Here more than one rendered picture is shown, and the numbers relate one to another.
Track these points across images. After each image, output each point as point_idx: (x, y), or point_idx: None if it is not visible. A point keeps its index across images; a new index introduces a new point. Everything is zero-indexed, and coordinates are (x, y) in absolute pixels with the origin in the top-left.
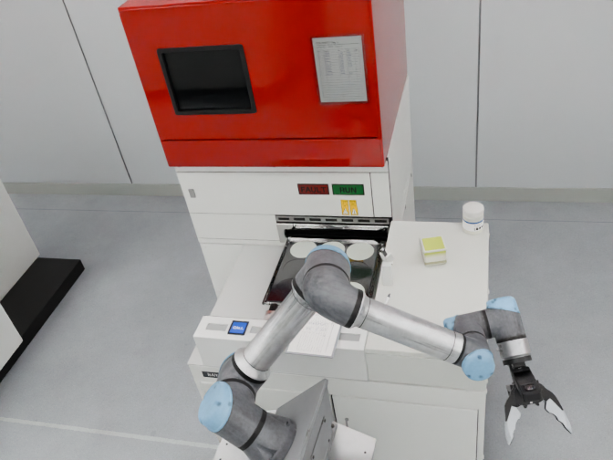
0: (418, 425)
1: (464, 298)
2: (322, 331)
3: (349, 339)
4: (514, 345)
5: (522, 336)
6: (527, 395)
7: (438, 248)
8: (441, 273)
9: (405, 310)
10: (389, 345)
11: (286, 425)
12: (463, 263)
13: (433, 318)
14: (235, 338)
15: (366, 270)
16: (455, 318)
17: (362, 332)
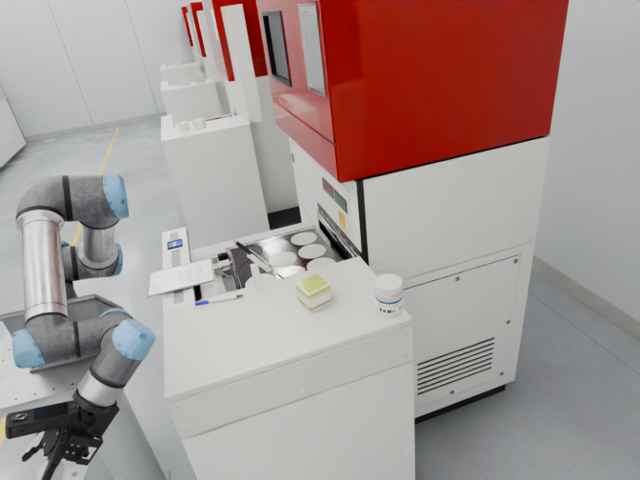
0: None
1: (259, 347)
2: (178, 280)
3: (176, 299)
4: (85, 376)
5: (96, 376)
6: (6, 418)
7: (305, 289)
8: (294, 316)
9: (223, 313)
10: (170, 323)
11: None
12: (321, 326)
13: (217, 336)
14: (164, 248)
15: None
16: (112, 312)
17: (186, 301)
